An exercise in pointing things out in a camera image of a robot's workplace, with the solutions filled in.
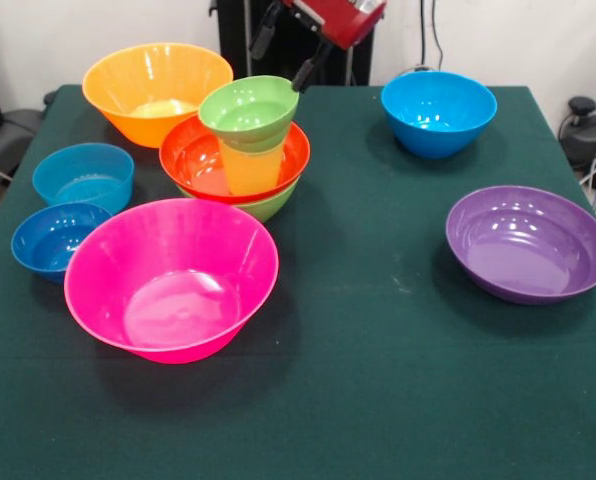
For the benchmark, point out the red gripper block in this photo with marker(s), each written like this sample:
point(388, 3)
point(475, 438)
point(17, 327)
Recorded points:
point(338, 22)

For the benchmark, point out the small green ribbed bowl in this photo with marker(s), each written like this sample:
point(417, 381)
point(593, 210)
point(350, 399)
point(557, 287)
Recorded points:
point(248, 110)

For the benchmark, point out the yellow plastic cup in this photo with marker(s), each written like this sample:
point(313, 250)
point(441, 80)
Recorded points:
point(252, 172)

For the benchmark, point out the red plastic bowl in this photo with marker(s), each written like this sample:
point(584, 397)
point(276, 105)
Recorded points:
point(193, 170)

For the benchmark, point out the bright blue plastic bowl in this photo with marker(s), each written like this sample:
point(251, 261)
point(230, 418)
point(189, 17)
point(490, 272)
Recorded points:
point(443, 115)

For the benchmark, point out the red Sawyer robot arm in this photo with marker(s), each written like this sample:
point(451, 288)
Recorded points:
point(370, 5)

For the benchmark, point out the large green plastic bowl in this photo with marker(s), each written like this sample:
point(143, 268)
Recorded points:
point(268, 206)

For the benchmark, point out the orange plastic bowl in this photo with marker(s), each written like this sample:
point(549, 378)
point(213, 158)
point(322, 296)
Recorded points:
point(128, 85)

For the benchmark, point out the translucent teal plastic bowl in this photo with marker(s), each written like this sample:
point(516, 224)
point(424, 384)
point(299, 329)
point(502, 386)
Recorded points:
point(78, 175)

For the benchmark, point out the pink plastic bowl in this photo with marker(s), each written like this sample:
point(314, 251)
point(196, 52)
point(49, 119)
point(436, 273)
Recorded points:
point(173, 280)

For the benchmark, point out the small dark blue bowl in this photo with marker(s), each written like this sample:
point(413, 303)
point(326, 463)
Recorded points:
point(48, 240)

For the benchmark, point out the purple plastic bowl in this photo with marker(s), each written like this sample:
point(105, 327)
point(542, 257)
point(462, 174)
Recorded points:
point(528, 240)

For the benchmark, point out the dark green table cloth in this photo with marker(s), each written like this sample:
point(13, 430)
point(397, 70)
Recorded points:
point(378, 390)

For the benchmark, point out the black pedestal foot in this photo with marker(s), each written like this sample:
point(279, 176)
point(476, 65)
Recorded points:
point(585, 130)
point(8, 135)

